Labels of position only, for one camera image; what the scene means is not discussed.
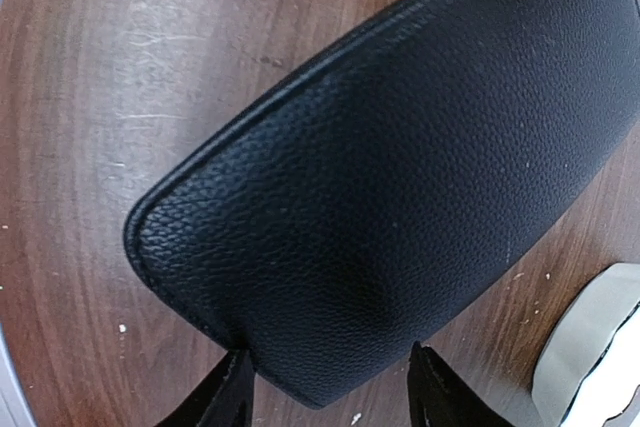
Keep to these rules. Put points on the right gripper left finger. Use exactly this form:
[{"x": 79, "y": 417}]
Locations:
[{"x": 224, "y": 398}]

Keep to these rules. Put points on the black zip tool case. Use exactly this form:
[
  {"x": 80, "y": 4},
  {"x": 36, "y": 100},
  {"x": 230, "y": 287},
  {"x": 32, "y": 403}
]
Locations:
[{"x": 378, "y": 190}]

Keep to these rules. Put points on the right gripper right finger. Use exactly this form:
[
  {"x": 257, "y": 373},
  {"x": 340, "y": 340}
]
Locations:
[{"x": 438, "y": 397}]

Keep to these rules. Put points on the white scalloped bowl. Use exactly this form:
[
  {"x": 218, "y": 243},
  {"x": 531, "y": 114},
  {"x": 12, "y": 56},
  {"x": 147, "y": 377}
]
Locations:
[{"x": 588, "y": 371}]

